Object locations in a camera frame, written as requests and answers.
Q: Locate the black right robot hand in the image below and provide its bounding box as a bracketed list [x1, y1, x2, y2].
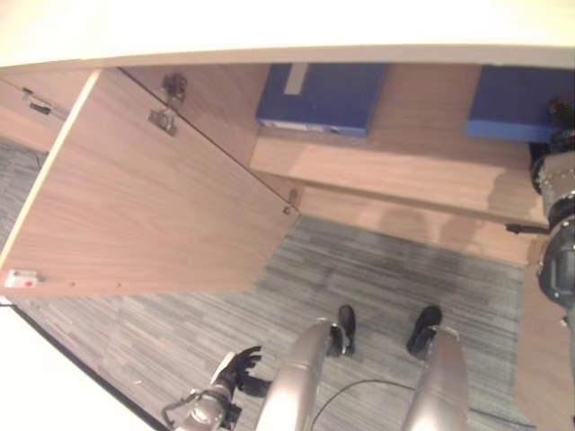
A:
[544, 95, 575, 152]

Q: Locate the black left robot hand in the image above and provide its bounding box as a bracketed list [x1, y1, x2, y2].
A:
[210, 345, 273, 399]

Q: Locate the blue plain folder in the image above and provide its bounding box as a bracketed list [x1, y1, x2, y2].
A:
[464, 64, 563, 144]

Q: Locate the wooden office cabinet body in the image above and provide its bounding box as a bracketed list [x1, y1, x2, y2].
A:
[0, 43, 575, 271]

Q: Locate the metal cabinet hinge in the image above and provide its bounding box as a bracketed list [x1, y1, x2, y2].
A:
[280, 188, 301, 216]
[147, 73, 189, 136]

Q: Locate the wooden cabinet shelf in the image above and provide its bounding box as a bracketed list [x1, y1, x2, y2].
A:
[249, 132, 547, 225]

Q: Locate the wooden cabinet door with hinges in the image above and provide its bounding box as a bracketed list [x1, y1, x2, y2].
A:
[0, 67, 301, 299]

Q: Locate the blue folder with grey label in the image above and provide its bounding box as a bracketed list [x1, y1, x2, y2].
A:
[255, 62, 390, 139]

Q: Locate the dark left robot foot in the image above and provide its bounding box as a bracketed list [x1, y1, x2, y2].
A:
[328, 303, 358, 358]

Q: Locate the dark robot foot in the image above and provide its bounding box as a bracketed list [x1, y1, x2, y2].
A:
[328, 303, 358, 358]
[405, 303, 444, 361]

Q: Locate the dark right robot foot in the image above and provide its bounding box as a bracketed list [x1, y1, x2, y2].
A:
[405, 303, 444, 361]

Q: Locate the silver right robot leg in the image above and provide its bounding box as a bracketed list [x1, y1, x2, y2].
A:
[402, 325, 471, 431]

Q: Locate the white sticker with red dot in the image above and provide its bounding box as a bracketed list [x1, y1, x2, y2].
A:
[4, 268, 47, 289]

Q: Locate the thin black floor cable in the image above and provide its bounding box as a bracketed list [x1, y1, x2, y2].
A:
[312, 378, 420, 431]

